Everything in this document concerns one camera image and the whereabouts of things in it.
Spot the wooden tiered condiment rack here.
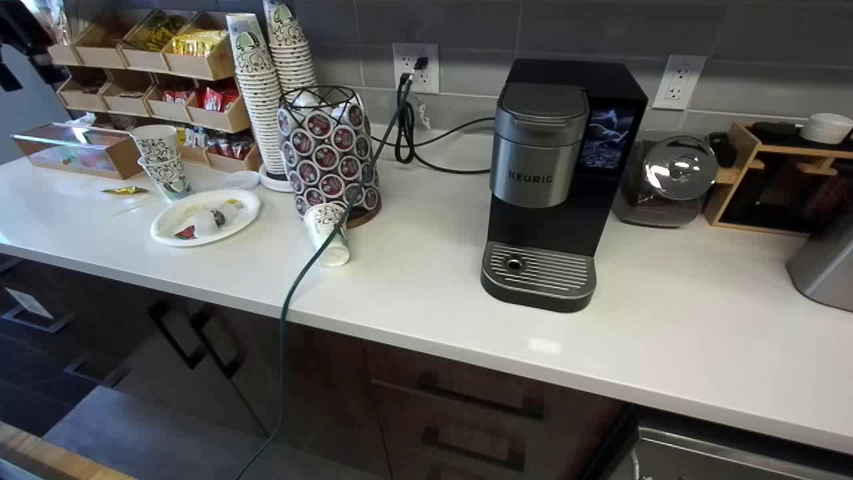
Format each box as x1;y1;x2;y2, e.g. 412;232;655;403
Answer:
48;8;260;171

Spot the left wall outlet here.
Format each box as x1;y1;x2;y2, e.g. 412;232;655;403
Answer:
391;42;439;92

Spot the wooden organizer box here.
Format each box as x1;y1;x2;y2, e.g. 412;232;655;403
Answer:
704;122;853;232

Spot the right wall outlet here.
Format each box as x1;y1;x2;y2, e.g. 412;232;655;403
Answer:
652;56;705;112

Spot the black power cord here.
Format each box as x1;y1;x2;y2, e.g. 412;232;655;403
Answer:
391;71;498;175

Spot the white round lid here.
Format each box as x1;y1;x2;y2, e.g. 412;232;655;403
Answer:
800;112;853;144

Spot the wooden tray with packets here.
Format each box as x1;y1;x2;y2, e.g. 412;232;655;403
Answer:
14;122;140;178

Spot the white plate with scraps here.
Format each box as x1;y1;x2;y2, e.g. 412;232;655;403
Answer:
150;188;260;248

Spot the upper drawer handle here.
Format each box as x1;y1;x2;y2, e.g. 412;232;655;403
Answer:
416;370;544;422

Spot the laying white styrofoam cup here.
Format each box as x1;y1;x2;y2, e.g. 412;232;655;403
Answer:
304;202;351;266

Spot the right stack of paper cups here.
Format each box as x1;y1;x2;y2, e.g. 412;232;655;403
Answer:
264;0;315;91

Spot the black silver Keurig coffee maker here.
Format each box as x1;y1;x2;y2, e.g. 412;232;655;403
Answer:
479;58;647;312

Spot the cabinet door handle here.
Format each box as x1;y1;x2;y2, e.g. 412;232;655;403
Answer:
150;300;204;370
191;310;244;378

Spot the stack of paper cups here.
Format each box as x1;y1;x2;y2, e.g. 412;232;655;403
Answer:
226;14;286;175
264;0;315;91

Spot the left stack of paper cups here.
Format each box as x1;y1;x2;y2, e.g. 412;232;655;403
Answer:
226;14;286;175

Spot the green power cable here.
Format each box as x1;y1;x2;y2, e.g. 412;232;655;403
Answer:
235;71;416;480

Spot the yellow packet on counter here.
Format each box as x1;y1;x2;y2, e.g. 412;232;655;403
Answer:
102;183;150;196

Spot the upright patterned paper cup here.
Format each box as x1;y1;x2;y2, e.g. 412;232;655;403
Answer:
130;122;191;200

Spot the lower drawer handle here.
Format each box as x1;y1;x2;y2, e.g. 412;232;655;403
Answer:
420;427;524;472

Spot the silver appliance at right edge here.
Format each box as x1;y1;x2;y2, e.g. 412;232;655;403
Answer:
785;214;853;312

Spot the wall outlet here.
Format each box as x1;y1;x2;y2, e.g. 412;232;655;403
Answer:
391;42;439;92
652;56;705;112

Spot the right cabinet door handle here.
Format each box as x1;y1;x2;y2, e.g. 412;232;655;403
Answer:
191;310;244;378

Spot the left cabinet door handle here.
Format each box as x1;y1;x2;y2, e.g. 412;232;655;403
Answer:
150;300;204;370

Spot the round grey lidded appliance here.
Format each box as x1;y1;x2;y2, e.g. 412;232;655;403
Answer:
612;136;716;230

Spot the drawer handle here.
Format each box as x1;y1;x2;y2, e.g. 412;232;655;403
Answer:
416;370;544;422
420;427;524;472

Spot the wire basket of coffee pods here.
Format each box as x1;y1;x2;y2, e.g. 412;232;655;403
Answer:
276;84;380;227

